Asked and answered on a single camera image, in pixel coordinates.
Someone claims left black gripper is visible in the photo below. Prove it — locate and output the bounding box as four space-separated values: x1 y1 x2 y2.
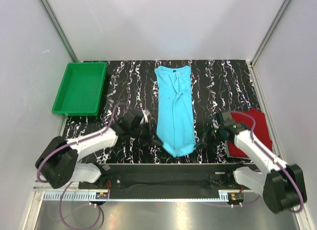
130 120 163 146

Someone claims black marble pattern mat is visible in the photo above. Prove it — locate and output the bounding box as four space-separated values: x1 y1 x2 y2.
62 60 260 164

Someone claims white slotted cable duct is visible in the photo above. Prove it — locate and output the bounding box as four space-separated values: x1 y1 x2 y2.
43 191 231 201

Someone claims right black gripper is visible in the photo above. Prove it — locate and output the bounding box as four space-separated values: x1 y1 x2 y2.
194 123 224 150

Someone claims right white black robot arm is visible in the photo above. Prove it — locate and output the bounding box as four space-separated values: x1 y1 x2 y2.
198 111 307 214

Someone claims aluminium corner post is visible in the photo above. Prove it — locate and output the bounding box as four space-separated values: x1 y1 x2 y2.
39 0 79 62
250 0 293 67

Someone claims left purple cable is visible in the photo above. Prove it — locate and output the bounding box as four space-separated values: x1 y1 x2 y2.
36 102 129 230

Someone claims cyan polo shirt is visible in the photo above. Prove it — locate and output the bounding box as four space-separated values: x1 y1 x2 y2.
155 66 196 158

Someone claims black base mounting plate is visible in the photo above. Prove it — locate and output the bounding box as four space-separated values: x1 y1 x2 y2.
79 172 252 207

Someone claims aluminium frame rail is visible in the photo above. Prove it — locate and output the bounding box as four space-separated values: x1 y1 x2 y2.
32 172 303 192

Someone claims right aluminium corner post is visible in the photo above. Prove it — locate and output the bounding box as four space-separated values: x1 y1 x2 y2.
250 0 293 67

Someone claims folded red shirt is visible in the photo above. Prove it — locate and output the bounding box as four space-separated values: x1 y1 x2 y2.
232 108 273 160

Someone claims green plastic bin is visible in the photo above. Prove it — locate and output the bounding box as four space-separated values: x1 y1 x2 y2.
52 62 106 116

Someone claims left aluminium corner post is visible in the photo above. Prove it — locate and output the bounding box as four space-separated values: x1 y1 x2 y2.
39 0 79 62

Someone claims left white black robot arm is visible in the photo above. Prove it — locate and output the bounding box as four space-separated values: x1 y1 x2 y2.
35 110 163 189

